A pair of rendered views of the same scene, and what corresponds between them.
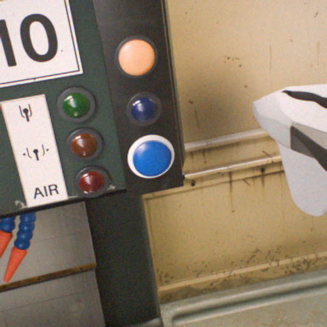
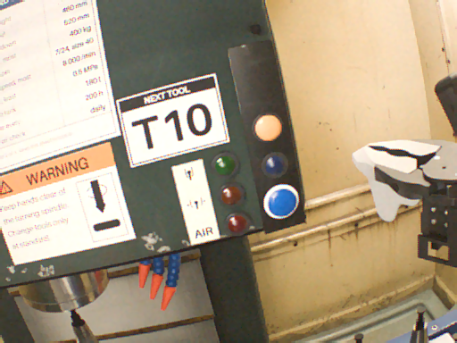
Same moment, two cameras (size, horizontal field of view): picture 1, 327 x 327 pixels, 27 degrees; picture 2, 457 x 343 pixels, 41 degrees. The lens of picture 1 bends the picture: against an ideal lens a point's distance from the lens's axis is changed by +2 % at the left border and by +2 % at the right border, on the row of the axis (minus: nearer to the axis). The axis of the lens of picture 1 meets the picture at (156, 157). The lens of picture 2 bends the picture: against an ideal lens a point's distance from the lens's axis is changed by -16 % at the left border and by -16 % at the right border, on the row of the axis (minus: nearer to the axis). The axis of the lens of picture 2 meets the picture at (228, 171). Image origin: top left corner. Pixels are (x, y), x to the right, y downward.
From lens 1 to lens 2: 23 cm
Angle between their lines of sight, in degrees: 5
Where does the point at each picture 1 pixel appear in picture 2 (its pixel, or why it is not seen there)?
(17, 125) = (183, 183)
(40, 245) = not seen: hidden behind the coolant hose
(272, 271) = (362, 311)
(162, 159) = (290, 202)
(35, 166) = (195, 213)
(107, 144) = (248, 194)
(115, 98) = (253, 158)
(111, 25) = (249, 106)
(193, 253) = (295, 306)
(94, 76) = (237, 143)
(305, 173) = (384, 195)
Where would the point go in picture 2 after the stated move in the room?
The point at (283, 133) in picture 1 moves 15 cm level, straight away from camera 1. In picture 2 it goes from (370, 171) to (361, 112)
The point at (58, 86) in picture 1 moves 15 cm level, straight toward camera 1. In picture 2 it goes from (211, 152) to (248, 214)
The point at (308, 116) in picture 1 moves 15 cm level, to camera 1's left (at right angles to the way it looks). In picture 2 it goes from (383, 160) to (203, 199)
